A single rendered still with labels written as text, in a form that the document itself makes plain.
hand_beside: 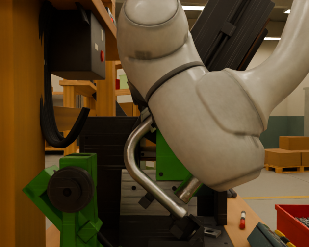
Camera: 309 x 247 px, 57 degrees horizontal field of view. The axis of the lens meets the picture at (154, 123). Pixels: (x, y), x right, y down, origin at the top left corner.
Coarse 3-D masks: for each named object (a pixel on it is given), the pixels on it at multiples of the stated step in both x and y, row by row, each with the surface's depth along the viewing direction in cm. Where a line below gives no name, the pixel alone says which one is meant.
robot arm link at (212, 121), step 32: (288, 32) 38; (288, 64) 36; (160, 96) 38; (192, 96) 36; (224, 96) 35; (256, 96) 35; (160, 128) 39; (192, 128) 35; (224, 128) 34; (256, 128) 35; (192, 160) 36; (224, 160) 34; (256, 160) 35
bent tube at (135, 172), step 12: (144, 120) 76; (132, 132) 75; (144, 132) 75; (132, 144) 74; (132, 156) 74; (132, 168) 73; (144, 180) 72; (156, 192) 71; (168, 204) 70; (180, 216) 69
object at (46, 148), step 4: (52, 88) 926; (52, 92) 885; (56, 92) 886; (60, 92) 887; (80, 96) 893; (80, 100) 893; (84, 100) 898; (80, 104) 893; (84, 104) 898; (48, 144) 931; (48, 148) 888; (52, 148) 889; (56, 148) 890; (60, 148) 891
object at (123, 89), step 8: (120, 64) 429; (120, 80) 437; (120, 88) 438; (128, 88) 421; (96, 104) 486; (120, 104) 445; (128, 104) 432; (96, 112) 487; (128, 112) 433; (136, 112) 409; (152, 144) 397; (152, 168) 453
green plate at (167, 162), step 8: (160, 136) 78; (160, 144) 78; (160, 152) 77; (168, 152) 77; (160, 160) 77; (168, 160) 76; (176, 160) 76; (160, 168) 76; (168, 168) 76; (176, 168) 76; (184, 168) 76; (160, 176) 76; (168, 176) 75; (176, 176) 75; (184, 176) 75
